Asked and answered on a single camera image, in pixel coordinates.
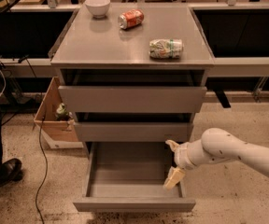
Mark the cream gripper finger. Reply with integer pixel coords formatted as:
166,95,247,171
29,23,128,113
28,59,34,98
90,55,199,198
163,167,186,190
165,140,180,152

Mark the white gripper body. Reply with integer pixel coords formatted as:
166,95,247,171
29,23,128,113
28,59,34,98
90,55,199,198
174,143,194,170

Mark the grey bottom drawer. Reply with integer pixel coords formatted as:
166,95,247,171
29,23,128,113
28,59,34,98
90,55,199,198
74,142,195,213

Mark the grey drawer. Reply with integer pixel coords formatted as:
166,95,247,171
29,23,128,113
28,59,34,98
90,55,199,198
57,69,207,114
74,142,195,213
75,112,193,142

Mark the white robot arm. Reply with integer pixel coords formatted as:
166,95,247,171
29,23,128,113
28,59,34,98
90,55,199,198
163,128,269,189

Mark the grey drawer cabinet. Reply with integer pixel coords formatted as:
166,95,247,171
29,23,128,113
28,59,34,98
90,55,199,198
50,2,216,161

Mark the grey middle drawer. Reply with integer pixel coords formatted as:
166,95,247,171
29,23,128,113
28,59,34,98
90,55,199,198
75,112,193,142

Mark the grey top drawer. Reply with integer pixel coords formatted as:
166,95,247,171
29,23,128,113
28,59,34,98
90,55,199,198
57,69,207,114

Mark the green white soda can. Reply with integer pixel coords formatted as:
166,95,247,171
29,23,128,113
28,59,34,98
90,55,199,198
149,39,183,59

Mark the green bottle in box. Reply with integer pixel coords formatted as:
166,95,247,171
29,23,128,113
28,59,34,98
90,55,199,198
55,103,71,121

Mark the cardboard box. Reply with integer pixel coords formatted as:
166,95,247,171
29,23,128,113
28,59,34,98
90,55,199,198
34,77,83,149

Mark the orange soda can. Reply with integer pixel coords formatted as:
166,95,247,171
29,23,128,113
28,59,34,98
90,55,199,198
118,9,144,30

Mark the white ceramic bowl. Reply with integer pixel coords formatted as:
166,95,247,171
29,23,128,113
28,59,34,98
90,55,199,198
85,0,110,18

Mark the black shoe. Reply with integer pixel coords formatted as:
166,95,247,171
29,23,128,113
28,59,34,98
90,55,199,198
0,158,23,188

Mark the metal rail frame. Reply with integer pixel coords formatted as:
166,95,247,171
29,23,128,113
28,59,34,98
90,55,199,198
0,57,269,77

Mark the black floor cable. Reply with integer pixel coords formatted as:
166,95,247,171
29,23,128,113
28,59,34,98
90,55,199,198
17,55,50,224

